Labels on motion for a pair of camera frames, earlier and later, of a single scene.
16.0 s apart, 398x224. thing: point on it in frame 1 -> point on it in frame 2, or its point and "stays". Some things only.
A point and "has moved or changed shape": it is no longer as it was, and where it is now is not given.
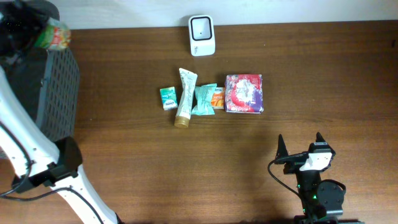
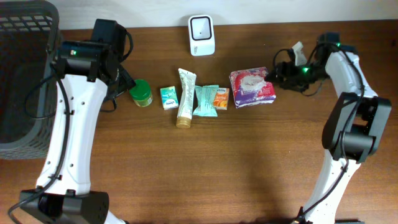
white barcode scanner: (201, 35) stays
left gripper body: (17, 32) -> (119, 84)
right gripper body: (305, 175) -> (300, 76)
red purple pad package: (244, 93) has moved or changed shape
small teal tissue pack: (168, 98) stays
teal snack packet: (204, 94) stays
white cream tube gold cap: (188, 79) stays
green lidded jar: (55, 35) -> (141, 93)
